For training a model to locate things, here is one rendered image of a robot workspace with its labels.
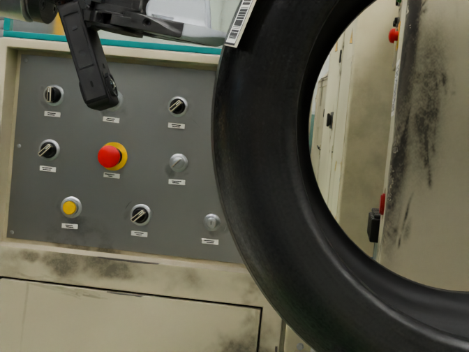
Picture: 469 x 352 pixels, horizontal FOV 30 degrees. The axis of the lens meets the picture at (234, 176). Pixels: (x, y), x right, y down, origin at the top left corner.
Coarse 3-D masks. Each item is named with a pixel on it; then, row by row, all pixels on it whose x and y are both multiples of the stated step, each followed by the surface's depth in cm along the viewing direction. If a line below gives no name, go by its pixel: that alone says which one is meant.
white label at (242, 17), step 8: (248, 0) 79; (240, 8) 81; (248, 8) 78; (240, 16) 80; (248, 16) 78; (232, 24) 82; (240, 24) 79; (232, 32) 81; (240, 32) 78; (232, 40) 80
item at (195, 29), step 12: (156, 0) 88; (168, 0) 88; (180, 0) 88; (192, 0) 88; (204, 0) 88; (156, 12) 88; (168, 12) 88; (180, 12) 88; (192, 12) 88; (204, 12) 88; (192, 24) 88; (204, 24) 88; (168, 36) 89; (192, 36) 88; (204, 36) 88; (216, 36) 88
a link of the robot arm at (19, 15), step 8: (0, 0) 90; (8, 0) 89; (16, 0) 89; (24, 0) 90; (0, 8) 91; (8, 8) 90; (16, 8) 90; (24, 8) 90; (0, 16) 92; (8, 16) 92; (16, 16) 91; (24, 16) 91
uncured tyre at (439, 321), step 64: (256, 0) 80; (320, 0) 77; (256, 64) 79; (320, 64) 104; (256, 128) 79; (256, 192) 79; (320, 192) 107; (256, 256) 82; (320, 256) 78; (320, 320) 79; (384, 320) 78; (448, 320) 103
